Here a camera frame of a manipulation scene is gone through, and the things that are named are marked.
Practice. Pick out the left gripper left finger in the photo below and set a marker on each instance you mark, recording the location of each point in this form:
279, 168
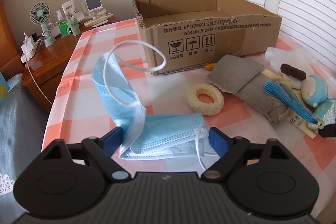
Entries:
99, 152

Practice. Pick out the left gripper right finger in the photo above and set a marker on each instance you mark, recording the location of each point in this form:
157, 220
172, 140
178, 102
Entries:
230, 150

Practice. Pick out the blue surgical face mask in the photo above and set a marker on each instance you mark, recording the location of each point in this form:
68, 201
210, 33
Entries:
145, 136

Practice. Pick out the cream fuzzy hair scrunchie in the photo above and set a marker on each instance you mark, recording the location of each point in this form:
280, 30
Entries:
205, 99

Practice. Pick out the grey fabric pouch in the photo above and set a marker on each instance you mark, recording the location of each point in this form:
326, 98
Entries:
231, 73
253, 94

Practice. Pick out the blue tassel charm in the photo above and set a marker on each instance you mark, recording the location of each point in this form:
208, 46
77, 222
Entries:
279, 91

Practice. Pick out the brown hair scrunchie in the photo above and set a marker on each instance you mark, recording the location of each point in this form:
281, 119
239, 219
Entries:
293, 72

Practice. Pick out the blue white plush doll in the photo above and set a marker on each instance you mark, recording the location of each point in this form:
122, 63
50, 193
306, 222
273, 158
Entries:
314, 92

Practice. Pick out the white cloth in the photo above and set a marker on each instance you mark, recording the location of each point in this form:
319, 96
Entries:
276, 57

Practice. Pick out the pink checkered tablecloth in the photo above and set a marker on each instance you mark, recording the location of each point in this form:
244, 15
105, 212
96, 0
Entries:
77, 111

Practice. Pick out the yellow cleaning cloth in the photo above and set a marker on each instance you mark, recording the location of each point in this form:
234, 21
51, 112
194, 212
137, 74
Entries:
290, 115

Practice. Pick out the blue bed sheet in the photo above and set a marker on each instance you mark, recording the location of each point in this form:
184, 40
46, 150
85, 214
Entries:
23, 124

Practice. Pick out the small orange cap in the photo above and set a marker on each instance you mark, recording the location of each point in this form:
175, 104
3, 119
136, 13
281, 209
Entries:
210, 67

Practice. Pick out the wooden nightstand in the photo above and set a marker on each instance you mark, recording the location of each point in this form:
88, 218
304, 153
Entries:
43, 73

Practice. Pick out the yellow blue snack bag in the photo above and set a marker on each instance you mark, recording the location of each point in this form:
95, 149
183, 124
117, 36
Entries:
4, 89

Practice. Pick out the green small box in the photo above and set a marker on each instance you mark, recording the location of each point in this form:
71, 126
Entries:
63, 28

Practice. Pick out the wooden headboard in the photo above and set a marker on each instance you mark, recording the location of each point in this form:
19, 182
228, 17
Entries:
9, 51

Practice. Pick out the brown cardboard box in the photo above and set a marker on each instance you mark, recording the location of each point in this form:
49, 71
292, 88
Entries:
187, 34

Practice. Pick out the green tube bottle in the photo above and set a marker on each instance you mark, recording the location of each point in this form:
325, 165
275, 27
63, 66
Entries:
73, 23

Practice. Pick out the white remote control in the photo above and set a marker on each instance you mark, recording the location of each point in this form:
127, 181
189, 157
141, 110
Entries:
99, 20

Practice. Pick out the white tube container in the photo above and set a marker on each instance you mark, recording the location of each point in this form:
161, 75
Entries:
69, 8

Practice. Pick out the green desk fan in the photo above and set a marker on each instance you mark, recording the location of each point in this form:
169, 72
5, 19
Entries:
39, 15

